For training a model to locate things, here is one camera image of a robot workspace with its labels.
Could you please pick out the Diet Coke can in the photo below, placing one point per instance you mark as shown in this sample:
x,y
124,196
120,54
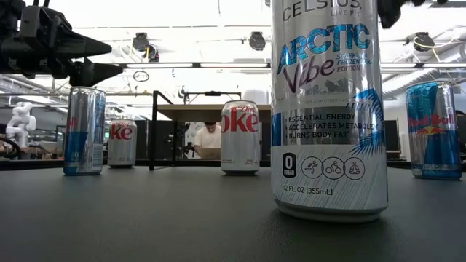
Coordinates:
x,y
240,145
122,145

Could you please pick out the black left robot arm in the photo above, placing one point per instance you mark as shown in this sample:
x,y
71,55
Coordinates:
x,y
7,14

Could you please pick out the person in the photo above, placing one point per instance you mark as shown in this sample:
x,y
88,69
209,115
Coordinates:
x,y
207,138

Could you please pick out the black tripod device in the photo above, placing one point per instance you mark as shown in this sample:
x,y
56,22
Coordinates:
x,y
187,149

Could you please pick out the blue Red Bull can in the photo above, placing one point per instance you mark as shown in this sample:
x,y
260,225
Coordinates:
x,y
433,138

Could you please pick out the black table mat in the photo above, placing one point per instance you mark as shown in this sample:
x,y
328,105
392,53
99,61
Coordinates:
x,y
145,218

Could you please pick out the black red ceiling device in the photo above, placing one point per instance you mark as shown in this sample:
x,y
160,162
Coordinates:
x,y
153,54

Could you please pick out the Celsius Arctic Vibe can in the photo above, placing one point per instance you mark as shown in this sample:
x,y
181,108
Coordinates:
x,y
327,109

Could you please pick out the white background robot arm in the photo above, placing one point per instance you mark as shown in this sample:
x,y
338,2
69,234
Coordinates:
x,y
22,123

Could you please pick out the black monitor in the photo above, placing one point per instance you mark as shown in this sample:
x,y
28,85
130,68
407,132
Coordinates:
x,y
391,134

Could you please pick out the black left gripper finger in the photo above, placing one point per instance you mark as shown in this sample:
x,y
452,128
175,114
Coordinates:
x,y
78,45
87,72

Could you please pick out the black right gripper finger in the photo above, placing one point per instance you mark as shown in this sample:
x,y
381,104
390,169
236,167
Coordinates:
x,y
390,12

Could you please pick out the black cabinet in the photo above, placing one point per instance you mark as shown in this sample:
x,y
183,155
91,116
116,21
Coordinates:
x,y
162,142

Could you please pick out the slim silver Red Bull can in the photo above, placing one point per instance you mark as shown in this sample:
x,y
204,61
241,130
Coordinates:
x,y
84,131

